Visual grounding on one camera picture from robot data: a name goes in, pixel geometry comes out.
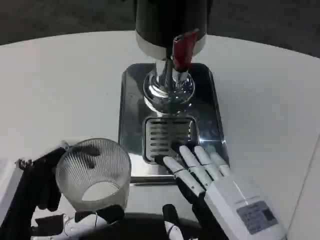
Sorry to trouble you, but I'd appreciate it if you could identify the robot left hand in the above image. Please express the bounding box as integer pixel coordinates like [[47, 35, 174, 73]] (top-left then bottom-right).
[[0, 140, 126, 240]]

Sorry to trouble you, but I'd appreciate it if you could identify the black steel drink dispenser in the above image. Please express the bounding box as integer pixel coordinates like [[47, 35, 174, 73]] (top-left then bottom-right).
[[134, 0, 209, 117]]

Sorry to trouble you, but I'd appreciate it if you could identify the red dispenser tap handle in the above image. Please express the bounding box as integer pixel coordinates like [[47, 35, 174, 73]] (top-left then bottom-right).
[[172, 30, 197, 69]]

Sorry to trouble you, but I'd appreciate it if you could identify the clear ribbed glass cup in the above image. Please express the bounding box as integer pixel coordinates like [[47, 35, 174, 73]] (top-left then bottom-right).
[[55, 138, 133, 211]]

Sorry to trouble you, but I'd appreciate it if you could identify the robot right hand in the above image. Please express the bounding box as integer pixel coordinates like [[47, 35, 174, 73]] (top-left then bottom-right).
[[155, 144, 288, 240]]

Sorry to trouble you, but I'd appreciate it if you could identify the slotted steel drain grid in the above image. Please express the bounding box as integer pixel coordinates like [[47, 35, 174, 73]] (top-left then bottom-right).
[[141, 115, 200, 164]]

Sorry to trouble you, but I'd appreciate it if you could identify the steel drip tray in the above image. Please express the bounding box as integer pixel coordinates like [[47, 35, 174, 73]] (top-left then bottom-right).
[[118, 62, 230, 186]]

